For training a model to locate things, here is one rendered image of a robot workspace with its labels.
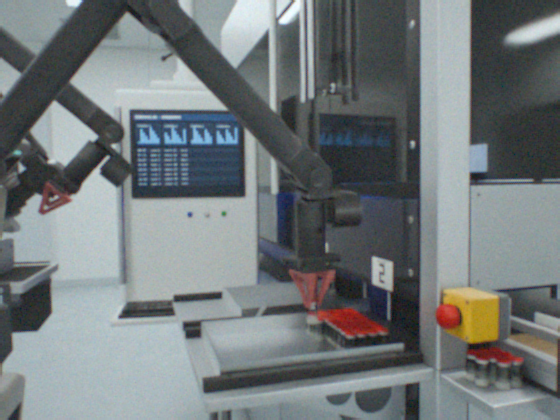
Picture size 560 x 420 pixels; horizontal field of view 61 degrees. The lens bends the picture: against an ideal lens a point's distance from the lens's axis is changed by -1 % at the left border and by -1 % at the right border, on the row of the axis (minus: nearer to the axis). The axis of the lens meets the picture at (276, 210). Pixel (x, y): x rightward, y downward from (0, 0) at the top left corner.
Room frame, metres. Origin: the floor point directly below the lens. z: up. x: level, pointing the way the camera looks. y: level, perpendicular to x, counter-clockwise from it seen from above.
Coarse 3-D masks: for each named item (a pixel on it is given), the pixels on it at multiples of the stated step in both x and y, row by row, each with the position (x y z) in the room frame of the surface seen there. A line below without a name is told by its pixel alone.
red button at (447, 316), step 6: (444, 306) 0.74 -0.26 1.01; (450, 306) 0.74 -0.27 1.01; (438, 312) 0.75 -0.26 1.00; (444, 312) 0.74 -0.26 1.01; (450, 312) 0.73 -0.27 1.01; (456, 312) 0.73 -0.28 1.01; (438, 318) 0.75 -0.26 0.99; (444, 318) 0.73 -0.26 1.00; (450, 318) 0.73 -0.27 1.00; (456, 318) 0.73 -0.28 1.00; (438, 324) 0.75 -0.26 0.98; (444, 324) 0.74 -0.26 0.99; (450, 324) 0.73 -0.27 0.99; (456, 324) 0.73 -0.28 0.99
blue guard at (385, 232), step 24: (264, 216) 1.92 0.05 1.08; (288, 216) 1.61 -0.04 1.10; (384, 216) 0.99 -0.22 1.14; (408, 216) 0.90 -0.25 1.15; (288, 240) 1.62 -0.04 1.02; (336, 240) 1.23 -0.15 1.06; (360, 240) 1.09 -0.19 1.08; (384, 240) 0.99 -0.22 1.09; (408, 240) 0.90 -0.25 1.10; (336, 264) 1.23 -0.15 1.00; (360, 264) 1.09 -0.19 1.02; (408, 264) 0.90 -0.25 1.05; (408, 288) 0.90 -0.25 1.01
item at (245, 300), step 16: (224, 288) 1.36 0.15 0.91; (240, 288) 1.38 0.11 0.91; (256, 288) 1.40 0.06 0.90; (272, 288) 1.41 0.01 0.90; (288, 288) 1.43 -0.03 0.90; (304, 288) 1.44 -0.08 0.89; (240, 304) 1.30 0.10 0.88; (256, 304) 1.30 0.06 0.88; (272, 304) 1.29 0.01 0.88; (288, 304) 1.16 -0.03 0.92; (320, 304) 1.18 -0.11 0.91; (336, 304) 1.19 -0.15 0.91; (352, 304) 1.20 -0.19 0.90; (368, 304) 1.22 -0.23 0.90
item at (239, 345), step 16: (224, 320) 1.03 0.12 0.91; (240, 320) 1.04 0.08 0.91; (256, 320) 1.05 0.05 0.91; (272, 320) 1.06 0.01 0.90; (288, 320) 1.07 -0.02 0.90; (304, 320) 1.08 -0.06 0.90; (208, 336) 0.92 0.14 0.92; (224, 336) 1.02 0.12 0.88; (240, 336) 1.02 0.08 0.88; (256, 336) 1.02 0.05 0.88; (272, 336) 1.01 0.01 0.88; (288, 336) 1.01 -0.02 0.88; (304, 336) 1.01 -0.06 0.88; (208, 352) 0.91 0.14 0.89; (224, 352) 0.92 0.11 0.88; (240, 352) 0.92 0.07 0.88; (256, 352) 0.92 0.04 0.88; (272, 352) 0.91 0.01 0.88; (288, 352) 0.91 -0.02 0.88; (304, 352) 0.91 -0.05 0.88; (320, 352) 0.82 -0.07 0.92; (336, 352) 0.82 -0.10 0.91; (352, 352) 0.83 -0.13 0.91; (368, 352) 0.84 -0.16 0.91; (384, 352) 0.85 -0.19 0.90; (224, 368) 0.77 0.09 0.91; (240, 368) 0.78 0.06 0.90; (256, 368) 0.78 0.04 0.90
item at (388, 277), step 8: (376, 264) 1.02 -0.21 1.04; (384, 264) 0.98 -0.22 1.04; (392, 264) 0.95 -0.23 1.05; (376, 272) 1.02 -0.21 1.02; (392, 272) 0.95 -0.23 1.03; (376, 280) 1.02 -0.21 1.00; (384, 280) 0.98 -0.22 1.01; (392, 280) 0.95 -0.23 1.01; (384, 288) 0.98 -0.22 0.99; (392, 288) 0.95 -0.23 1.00
